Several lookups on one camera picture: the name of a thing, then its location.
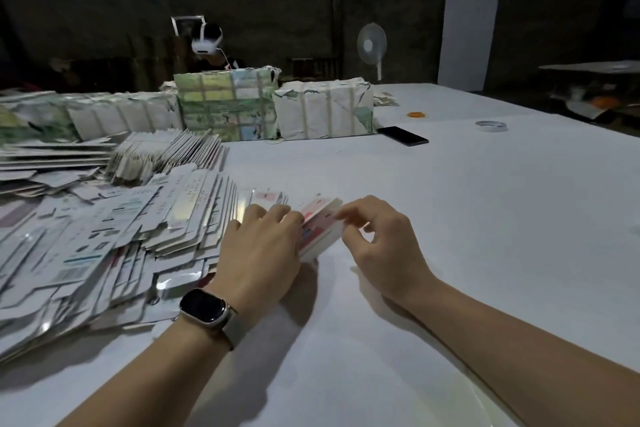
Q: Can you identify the black smartphone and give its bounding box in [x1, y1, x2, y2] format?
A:
[377, 125, 430, 147]

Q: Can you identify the person's right hand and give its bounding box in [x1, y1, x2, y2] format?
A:
[335, 195, 439, 311]

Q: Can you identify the white strapped wrapped bundle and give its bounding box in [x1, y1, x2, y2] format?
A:
[272, 77, 376, 141]

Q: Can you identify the grey band wristwatch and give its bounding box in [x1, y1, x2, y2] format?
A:
[178, 288, 244, 351]

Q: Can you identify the cluttered side table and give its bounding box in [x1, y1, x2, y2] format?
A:
[540, 59, 640, 133]

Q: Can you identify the white board panel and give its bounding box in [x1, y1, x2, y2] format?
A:
[437, 0, 503, 93]

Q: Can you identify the green printed wrapped bundle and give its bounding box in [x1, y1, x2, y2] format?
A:
[173, 65, 282, 143]

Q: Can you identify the person's right forearm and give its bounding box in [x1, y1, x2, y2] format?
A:
[405, 276, 640, 427]

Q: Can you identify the row of white wrapped bundles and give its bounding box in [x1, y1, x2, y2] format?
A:
[0, 91, 184, 145]

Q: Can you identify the white standing fan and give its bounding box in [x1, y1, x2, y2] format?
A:
[357, 22, 389, 83]

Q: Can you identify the dark wooden chair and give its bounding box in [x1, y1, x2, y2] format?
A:
[285, 55, 339, 81]

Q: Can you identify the person's left hand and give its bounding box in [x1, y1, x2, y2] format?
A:
[205, 203, 306, 331]

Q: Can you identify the white head-mounted camera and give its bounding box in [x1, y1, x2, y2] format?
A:
[172, 15, 223, 55]

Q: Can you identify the pile of cartons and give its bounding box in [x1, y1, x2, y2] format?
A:
[0, 136, 291, 363]

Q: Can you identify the toothbrush carton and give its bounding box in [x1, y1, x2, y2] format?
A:
[295, 195, 346, 263]

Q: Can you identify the fanned stack of white cartons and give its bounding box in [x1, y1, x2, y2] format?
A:
[105, 129, 228, 185]

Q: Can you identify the person's left forearm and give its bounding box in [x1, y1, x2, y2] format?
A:
[60, 322, 226, 427]

